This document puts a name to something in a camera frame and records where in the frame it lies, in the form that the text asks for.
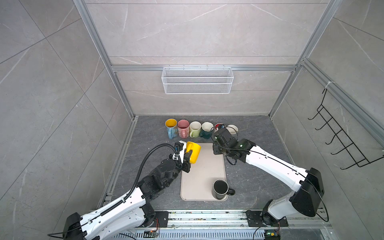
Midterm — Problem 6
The grey mug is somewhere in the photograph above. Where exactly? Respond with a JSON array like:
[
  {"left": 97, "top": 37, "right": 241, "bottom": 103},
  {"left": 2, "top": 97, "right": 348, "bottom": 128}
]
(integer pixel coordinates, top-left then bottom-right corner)
[{"left": 227, "top": 125, "right": 239, "bottom": 136}]

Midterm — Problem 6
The white mug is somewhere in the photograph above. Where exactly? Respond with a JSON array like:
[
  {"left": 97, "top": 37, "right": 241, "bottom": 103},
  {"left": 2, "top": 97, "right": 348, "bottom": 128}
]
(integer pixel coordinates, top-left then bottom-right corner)
[{"left": 214, "top": 123, "right": 226, "bottom": 132}]

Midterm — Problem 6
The dark green mug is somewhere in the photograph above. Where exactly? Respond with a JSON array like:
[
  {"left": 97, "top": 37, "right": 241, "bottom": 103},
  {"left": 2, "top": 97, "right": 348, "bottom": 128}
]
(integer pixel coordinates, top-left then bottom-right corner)
[{"left": 199, "top": 122, "right": 214, "bottom": 140}]

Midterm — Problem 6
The light green mug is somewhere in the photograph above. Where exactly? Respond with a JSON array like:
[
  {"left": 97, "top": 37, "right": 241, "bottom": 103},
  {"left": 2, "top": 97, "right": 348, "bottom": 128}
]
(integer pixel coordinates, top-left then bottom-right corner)
[{"left": 190, "top": 121, "right": 202, "bottom": 138}]

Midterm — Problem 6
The black mug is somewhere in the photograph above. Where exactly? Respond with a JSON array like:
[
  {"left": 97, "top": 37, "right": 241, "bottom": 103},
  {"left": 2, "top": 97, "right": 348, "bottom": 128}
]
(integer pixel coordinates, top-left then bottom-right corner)
[{"left": 212, "top": 179, "right": 236, "bottom": 200}]

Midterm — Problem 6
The pink ghost print mug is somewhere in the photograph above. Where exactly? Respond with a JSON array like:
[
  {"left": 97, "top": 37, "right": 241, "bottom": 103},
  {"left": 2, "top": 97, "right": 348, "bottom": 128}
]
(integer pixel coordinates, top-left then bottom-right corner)
[{"left": 177, "top": 120, "right": 190, "bottom": 139}]

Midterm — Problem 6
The blue mug yellow inside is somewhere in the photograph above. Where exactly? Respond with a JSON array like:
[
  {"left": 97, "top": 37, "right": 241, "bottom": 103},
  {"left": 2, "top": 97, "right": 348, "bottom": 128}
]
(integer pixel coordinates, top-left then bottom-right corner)
[{"left": 165, "top": 119, "right": 178, "bottom": 140}]

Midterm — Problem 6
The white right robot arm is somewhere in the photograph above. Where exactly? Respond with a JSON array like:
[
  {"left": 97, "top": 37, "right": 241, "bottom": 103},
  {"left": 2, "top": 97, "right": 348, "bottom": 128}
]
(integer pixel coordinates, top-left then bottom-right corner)
[{"left": 213, "top": 137, "right": 325, "bottom": 226}]

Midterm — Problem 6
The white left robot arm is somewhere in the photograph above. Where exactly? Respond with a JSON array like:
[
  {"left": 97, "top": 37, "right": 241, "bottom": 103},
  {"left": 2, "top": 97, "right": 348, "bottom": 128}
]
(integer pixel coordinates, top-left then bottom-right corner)
[{"left": 48, "top": 141, "right": 201, "bottom": 240}]

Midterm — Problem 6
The beige plastic tray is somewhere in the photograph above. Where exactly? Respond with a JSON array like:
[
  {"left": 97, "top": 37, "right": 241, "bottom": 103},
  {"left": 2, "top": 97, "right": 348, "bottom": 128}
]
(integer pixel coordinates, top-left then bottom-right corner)
[{"left": 181, "top": 143, "right": 227, "bottom": 201}]

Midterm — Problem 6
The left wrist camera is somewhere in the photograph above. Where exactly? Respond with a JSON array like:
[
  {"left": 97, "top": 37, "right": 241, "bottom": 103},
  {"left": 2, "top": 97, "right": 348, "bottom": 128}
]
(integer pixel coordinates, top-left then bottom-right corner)
[{"left": 170, "top": 141, "right": 187, "bottom": 164}]

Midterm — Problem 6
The white wire mesh basket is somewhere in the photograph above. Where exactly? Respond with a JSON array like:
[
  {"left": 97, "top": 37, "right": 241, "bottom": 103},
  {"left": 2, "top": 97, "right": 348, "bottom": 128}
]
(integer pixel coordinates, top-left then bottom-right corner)
[{"left": 162, "top": 67, "right": 234, "bottom": 95}]

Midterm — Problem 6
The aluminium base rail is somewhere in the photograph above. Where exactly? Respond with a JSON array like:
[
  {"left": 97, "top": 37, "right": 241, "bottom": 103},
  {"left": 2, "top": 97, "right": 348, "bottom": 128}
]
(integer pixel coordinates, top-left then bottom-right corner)
[{"left": 119, "top": 208, "right": 334, "bottom": 240}]

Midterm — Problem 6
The black wire hook rack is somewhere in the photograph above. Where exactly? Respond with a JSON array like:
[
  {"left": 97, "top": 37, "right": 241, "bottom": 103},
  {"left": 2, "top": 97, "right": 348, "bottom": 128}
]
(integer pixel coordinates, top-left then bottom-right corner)
[{"left": 308, "top": 89, "right": 384, "bottom": 171}]

